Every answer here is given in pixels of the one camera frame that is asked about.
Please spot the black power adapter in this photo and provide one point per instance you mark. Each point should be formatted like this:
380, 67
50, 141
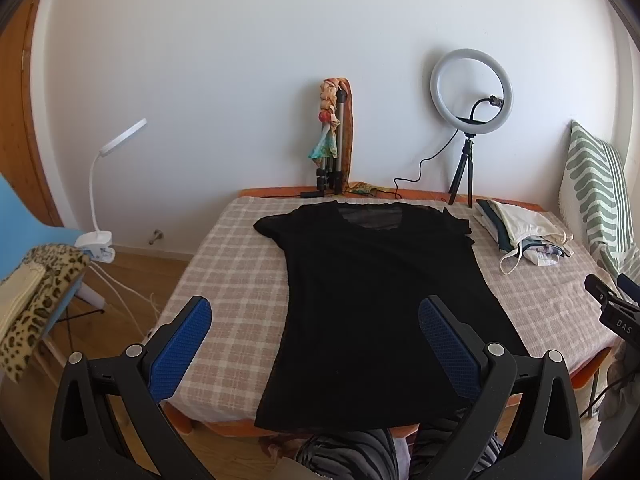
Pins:
311, 194

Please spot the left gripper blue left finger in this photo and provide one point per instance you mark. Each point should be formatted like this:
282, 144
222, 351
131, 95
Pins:
173, 346

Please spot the white tote bag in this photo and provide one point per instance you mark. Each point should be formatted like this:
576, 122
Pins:
525, 233

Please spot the black mini tripod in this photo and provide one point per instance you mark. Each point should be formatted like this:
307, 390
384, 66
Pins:
465, 166

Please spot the metal door stopper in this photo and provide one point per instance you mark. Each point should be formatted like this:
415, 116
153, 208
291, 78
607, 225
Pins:
156, 236

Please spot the blue chair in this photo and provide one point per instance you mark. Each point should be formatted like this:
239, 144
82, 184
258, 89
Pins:
21, 230

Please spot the green white striped pillow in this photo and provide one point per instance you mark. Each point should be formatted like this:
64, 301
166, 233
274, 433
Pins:
594, 203

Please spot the white ring light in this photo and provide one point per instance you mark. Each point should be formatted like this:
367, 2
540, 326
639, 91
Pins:
471, 91

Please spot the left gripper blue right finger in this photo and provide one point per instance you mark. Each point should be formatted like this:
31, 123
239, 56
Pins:
456, 347

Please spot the leopard print cloth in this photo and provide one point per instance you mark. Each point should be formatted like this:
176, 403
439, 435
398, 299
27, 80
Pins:
29, 297

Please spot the black t-shirt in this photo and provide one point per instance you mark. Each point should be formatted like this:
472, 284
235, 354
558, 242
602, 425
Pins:
352, 354

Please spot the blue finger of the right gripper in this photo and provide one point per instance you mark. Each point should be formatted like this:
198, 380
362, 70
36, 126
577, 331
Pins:
629, 287

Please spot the orange patterned scarf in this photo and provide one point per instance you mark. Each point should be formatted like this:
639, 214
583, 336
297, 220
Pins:
347, 125

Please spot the dark green folded garment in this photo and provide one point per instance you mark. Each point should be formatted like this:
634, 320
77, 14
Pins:
492, 227

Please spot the wooden door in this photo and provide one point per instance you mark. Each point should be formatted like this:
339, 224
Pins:
20, 160

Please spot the colourful floral scarf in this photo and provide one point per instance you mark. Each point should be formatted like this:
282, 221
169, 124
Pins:
327, 145

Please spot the striped trousers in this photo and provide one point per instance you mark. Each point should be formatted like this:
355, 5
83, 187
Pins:
376, 454

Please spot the white clip desk lamp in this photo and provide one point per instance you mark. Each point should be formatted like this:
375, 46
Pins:
98, 241

